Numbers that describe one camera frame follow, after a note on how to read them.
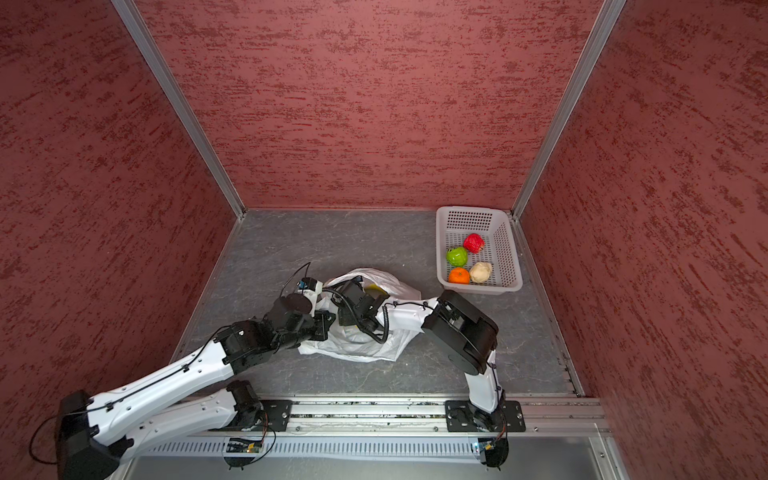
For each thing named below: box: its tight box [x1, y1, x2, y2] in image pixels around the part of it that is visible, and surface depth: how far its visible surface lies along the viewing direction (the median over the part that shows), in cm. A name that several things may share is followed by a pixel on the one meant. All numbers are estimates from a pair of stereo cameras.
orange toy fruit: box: [448, 267, 471, 285], surface depth 99 cm
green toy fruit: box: [446, 246, 469, 268], surface depth 102 cm
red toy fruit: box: [463, 232, 485, 254], surface depth 106 cm
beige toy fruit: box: [469, 261, 492, 283], surface depth 99 cm
